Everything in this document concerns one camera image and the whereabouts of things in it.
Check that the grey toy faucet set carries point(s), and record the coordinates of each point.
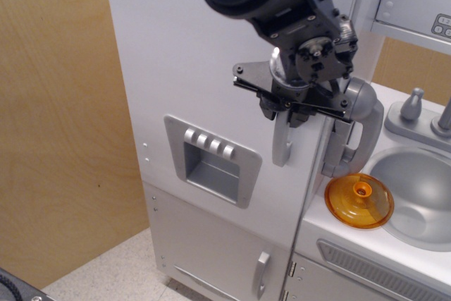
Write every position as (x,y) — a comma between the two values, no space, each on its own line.
(409,119)

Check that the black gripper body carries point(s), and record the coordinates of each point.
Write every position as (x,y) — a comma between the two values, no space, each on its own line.
(326,98)

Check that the orange transparent pot lid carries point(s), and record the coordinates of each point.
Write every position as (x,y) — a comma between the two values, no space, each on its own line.
(359,200)

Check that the silver toy sink basin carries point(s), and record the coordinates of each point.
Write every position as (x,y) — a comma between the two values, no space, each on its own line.
(419,181)

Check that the silver fridge door handle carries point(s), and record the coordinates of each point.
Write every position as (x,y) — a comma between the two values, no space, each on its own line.
(281,146)

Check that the white toy kitchen cabinet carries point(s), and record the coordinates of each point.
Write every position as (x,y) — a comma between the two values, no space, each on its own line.
(428,267)

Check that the grey oven vent panel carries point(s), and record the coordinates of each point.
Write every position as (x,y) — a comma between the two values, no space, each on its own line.
(377,276)

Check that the grey toy telephone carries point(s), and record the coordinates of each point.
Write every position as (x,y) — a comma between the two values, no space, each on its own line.
(353,139)

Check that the white lower freezer door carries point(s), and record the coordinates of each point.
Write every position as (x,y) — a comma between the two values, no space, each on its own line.
(207,254)

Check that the silver lower door handle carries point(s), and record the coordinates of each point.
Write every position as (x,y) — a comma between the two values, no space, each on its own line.
(262,263)

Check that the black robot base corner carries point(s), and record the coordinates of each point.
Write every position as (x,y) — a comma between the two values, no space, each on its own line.
(13,288)

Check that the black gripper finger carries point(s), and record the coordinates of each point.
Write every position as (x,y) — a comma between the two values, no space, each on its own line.
(268,104)
(299,116)

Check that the silver ice dispenser panel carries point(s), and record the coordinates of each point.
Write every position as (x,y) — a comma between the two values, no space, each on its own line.
(213,163)

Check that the white toy fridge door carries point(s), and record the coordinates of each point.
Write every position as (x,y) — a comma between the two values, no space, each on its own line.
(177,59)

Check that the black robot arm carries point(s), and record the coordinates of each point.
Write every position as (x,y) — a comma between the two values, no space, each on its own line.
(314,45)

